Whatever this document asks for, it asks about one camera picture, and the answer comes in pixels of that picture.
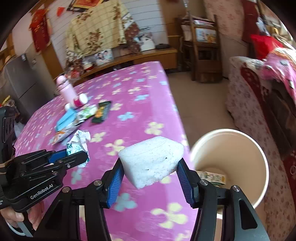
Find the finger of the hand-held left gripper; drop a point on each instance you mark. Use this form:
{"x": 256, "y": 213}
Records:
{"x": 57, "y": 155}
{"x": 76, "y": 158}

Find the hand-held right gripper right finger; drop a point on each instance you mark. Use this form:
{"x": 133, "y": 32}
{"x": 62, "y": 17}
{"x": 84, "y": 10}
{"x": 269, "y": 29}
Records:
{"x": 186, "y": 183}

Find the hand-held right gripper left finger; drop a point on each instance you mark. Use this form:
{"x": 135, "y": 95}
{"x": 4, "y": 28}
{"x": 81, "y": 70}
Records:
{"x": 114, "y": 185}

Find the green white milk carton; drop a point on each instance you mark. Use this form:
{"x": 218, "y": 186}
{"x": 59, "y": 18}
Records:
{"x": 212, "y": 177}

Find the white foam block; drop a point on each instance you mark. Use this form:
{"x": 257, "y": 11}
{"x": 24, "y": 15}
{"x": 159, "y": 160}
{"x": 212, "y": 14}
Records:
{"x": 150, "y": 160}

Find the white round bin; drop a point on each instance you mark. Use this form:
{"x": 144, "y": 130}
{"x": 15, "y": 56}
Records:
{"x": 242, "y": 153}

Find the person's left hand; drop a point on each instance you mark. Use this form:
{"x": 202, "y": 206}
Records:
{"x": 10, "y": 216}

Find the white orange flat wrapper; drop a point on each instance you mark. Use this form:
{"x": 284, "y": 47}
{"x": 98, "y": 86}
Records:
{"x": 63, "y": 134}

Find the blue plastic pack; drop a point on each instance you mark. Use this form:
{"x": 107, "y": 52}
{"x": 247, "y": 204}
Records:
{"x": 67, "y": 118}

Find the white plastic bag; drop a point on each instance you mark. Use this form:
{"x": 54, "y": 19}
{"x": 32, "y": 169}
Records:
{"x": 19, "y": 128}

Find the green white crumpled packet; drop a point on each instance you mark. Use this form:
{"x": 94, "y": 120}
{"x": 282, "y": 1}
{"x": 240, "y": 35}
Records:
{"x": 87, "y": 112}

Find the dark green snack packet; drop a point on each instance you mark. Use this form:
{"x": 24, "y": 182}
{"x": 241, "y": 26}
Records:
{"x": 101, "y": 112}

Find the small white pink bottle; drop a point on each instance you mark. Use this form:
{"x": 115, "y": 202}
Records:
{"x": 79, "y": 100}

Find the pink water bottle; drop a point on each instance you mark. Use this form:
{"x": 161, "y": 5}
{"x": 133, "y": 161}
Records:
{"x": 67, "y": 92}

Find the grey refrigerator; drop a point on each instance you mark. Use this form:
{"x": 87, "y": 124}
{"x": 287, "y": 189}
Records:
{"x": 25, "y": 78}

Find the clear plastic bag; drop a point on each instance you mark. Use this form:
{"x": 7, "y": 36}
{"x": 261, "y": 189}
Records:
{"x": 74, "y": 73}

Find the floral covered sofa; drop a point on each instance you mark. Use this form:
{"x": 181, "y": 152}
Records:
{"x": 245, "y": 97}

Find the dark wooden chair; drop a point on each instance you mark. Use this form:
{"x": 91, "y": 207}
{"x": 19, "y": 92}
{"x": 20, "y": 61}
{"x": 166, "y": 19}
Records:
{"x": 205, "y": 62}

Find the red knot banner hanging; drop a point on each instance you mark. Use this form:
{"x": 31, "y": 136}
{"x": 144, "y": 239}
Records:
{"x": 40, "y": 32}

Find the wooden media cabinet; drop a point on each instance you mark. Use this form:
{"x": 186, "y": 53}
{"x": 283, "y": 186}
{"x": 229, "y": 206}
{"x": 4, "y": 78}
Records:
{"x": 159, "y": 56}

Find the yellow floral sheet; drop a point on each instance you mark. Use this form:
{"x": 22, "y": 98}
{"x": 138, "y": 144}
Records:
{"x": 97, "y": 25}

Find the black set-top box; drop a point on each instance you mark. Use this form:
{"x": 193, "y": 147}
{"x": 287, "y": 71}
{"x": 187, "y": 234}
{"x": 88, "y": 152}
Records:
{"x": 161, "y": 46}

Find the small red flag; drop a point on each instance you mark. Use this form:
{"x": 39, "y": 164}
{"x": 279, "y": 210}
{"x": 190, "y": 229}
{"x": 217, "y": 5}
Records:
{"x": 61, "y": 11}

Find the printed picture box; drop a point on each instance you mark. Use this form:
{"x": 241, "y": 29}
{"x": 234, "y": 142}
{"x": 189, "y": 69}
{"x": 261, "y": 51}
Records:
{"x": 205, "y": 34}

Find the pink printed blanket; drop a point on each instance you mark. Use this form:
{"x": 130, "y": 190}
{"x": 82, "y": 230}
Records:
{"x": 282, "y": 62}

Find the red diamond framed picture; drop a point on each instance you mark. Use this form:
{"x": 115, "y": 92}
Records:
{"x": 85, "y": 2}

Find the red plastic bag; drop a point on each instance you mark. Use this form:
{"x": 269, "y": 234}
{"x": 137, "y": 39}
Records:
{"x": 263, "y": 46}

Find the floral covered standing appliance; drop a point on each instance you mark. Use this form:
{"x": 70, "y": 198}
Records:
{"x": 231, "y": 27}

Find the dark red garment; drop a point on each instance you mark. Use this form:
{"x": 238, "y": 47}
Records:
{"x": 251, "y": 20}

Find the couple photo frame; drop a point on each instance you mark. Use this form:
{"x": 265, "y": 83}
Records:
{"x": 104, "y": 56}

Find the wedding photo frame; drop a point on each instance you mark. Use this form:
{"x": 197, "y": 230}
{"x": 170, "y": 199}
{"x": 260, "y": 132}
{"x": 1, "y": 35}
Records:
{"x": 146, "y": 42}

